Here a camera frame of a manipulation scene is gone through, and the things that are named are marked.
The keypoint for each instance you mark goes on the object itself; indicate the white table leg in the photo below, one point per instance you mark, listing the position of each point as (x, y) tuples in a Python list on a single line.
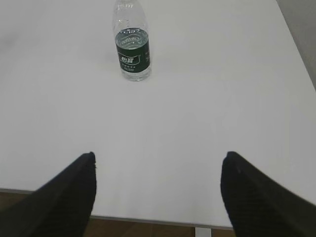
[(203, 232)]

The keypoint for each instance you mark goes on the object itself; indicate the clear green-label water bottle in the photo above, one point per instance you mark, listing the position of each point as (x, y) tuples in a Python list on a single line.
[(131, 36)]

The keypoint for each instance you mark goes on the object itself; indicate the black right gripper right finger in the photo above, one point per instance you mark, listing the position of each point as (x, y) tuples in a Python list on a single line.
[(257, 206)]

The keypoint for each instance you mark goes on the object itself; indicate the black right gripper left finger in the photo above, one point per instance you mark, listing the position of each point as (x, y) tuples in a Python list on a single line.
[(60, 208)]

